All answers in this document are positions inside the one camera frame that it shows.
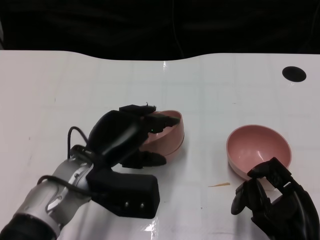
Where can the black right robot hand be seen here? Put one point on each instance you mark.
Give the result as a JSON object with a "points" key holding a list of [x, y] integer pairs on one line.
{"points": [[295, 215]]}

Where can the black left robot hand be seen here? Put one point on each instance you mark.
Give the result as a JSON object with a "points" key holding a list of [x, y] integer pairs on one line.
{"points": [[117, 132]]}

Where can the pink plastic bowl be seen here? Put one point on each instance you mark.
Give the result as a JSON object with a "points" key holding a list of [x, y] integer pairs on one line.
{"points": [[252, 147], [175, 131], [175, 152]]}

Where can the small tan wood splinter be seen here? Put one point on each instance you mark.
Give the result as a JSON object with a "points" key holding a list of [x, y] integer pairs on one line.
{"points": [[221, 185]]}

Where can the black backdrop cloth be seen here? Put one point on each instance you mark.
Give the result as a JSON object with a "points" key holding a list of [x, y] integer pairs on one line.
{"points": [[100, 25]]}

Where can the black round table grommet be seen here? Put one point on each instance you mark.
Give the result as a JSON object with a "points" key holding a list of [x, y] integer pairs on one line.
{"points": [[294, 73]]}

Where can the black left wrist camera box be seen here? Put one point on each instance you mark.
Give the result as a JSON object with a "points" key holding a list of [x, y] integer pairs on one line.
{"points": [[135, 190]]}

